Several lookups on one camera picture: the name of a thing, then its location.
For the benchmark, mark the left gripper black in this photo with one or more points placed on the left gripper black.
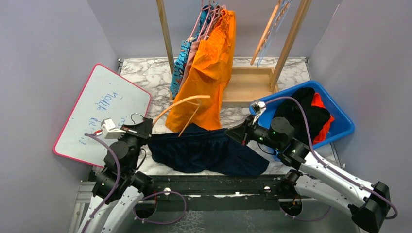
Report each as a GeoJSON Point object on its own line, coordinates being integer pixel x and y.
{"type": "Point", "coordinates": [143, 130]}

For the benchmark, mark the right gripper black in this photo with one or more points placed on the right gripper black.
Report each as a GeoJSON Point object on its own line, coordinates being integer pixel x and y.
{"type": "Point", "coordinates": [243, 134]}

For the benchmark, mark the navy shorts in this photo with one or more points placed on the navy shorts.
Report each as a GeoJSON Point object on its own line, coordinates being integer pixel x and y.
{"type": "Point", "coordinates": [198, 149]}

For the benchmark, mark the black shorts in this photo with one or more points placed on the black shorts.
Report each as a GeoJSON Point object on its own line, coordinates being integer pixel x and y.
{"type": "Point", "coordinates": [290, 111]}

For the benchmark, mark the blue shark print shorts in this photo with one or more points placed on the blue shark print shorts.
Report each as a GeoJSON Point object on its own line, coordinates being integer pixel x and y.
{"type": "Point", "coordinates": [178, 68]}

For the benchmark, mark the red-orange shorts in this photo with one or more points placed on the red-orange shorts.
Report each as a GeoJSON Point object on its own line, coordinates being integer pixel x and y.
{"type": "Point", "coordinates": [323, 120]}

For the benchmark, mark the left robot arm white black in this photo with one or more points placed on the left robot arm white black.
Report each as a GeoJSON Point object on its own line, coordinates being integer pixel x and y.
{"type": "Point", "coordinates": [116, 173]}

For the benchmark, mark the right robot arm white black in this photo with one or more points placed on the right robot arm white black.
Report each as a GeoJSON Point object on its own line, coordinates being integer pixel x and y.
{"type": "Point", "coordinates": [313, 176]}

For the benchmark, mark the orange shorts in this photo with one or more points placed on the orange shorts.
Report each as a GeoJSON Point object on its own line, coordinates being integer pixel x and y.
{"type": "Point", "coordinates": [209, 75]}

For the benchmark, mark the pink beige shorts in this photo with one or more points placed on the pink beige shorts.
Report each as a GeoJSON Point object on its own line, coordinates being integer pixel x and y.
{"type": "Point", "coordinates": [192, 45]}

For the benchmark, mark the pink hanger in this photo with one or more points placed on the pink hanger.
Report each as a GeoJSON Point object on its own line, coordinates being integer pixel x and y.
{"type": "Point", "coordinates": [208, 15]}

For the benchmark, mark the wooden clothes rack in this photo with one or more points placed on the wooden clothes rack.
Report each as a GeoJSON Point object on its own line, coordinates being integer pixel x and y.
{"type": "Point", "coordinates": [250, 83]}

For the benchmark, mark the blue plastic bin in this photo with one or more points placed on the blue plastic bin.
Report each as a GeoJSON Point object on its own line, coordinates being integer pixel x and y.
{"type": "Point", "coordinates": [342, 125]}

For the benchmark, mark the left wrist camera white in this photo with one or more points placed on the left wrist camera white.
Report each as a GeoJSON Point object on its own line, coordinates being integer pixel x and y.
{"type": "Point", "coordinates": [109, 130]}

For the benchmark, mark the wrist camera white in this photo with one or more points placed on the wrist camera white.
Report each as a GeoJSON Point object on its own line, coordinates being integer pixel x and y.
{"type": "Point", "coordinates": [109, 130]}
{"type": "Point", "coordinates": [259, 108]}

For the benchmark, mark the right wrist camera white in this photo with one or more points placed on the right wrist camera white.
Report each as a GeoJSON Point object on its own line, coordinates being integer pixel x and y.
{"type": "Point", "coordinates": [259, 108]}

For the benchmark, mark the whiteboard with pink frame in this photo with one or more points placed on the whiteboard with pink frame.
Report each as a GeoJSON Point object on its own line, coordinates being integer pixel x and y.
{"type": "Point", "coordinates": [104, 95]}

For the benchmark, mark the black mounting rail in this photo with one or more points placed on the black mounting rail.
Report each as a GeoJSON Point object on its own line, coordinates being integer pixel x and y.
{"type": "Point", "coordinates": [170, 193]}

